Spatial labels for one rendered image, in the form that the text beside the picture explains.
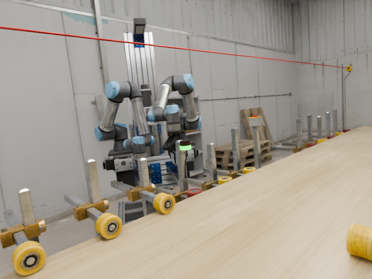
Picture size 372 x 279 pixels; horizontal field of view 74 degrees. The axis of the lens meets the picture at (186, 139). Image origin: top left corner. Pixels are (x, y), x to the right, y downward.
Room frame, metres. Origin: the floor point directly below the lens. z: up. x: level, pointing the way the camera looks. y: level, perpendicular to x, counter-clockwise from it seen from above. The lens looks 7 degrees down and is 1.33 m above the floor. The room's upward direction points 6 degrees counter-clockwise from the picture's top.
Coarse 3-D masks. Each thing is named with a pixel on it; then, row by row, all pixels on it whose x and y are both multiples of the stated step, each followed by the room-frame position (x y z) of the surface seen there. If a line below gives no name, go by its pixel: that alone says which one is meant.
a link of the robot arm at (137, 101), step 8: (136, 88) 1.78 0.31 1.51; (136, 96) 1.78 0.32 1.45; (136, 104) 1.78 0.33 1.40; (136, 112) 1.77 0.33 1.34; (144, 112) 1.81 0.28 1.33; (136, 120) 1.78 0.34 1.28; (144, 120) 1.77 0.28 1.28; (144, 128) 1.76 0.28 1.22; (144, 136) 1.74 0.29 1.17; (152, 136) 1.79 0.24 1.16; (152, 144) 1.78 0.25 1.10
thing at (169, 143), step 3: (171, 135) 1.45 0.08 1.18; (174, 135) 1.44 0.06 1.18; (168, 138) 1.43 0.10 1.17; (171, 138) 1.42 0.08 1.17; (174, 138) 1.42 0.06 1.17; (168, 141) 1.40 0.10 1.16; (171, 141) 1.39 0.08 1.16; (174, 141) 1.41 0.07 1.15; (165, 144) 1.38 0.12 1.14; (168, 144) 1.37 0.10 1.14; (171, 144) 1.38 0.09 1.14; (162, 147) 1.37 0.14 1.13; (165, 147) 1.36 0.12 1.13; (168, 147) 1.36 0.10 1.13; (171, 147) 1.38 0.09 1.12; (165, 150) 1.37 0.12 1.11; (168, 150) 1.36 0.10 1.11
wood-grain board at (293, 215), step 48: (336, 144) 2.09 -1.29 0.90; (240, 192) 1.17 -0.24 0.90; (288, 192) 1.10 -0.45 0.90; (336, 192) 1.05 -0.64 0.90; (96, 240) 0.83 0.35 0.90; (144, 240) 0.79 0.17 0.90; (192, 240) 0.76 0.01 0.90; (240, 240) 0.74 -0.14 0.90; (288, 240) 0.71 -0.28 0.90; (336, 240) 0.69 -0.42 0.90
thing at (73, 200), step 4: (64, 196) 1.20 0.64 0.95; (68, 196) 1.18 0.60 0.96; (72, 196) 1.17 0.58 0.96; (68, 200) 1.16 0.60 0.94; (72, 200) 1.11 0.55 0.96; (76, 200) 1.10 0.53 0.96; (80, 200) 1.10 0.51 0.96; (72, 204) 1.12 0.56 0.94; (80, 204) 1.04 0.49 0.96; (92, 208) 0.98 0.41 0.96; (88, 212) 0.96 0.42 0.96; (92, 212) 0.94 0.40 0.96; (96, 212) 0.94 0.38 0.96; (100, 212) 0.93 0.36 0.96; (88, 216) 0.97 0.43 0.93; (92, 216) 0.93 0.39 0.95; (96, 216) 0.89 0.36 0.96; (96, 220) 0.89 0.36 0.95
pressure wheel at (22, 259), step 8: (16, 248) 0.69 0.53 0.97; (24, 248) 0.67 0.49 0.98; (32, 248) 0.67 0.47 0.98; (40, 248) 0.69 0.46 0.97; (16, 256) 0.65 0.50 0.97; (24, 256) 0.66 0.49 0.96; (32, 256) 0.67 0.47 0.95; (40, 256) 0.68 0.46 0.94; (16, 264) 0.64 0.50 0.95; (24, 264) 0.66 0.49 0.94; (32, 264) 0.67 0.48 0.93; (40, 264) 0.68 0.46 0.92; (24, 272) 0.65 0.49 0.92; (32, 272) 0.66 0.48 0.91
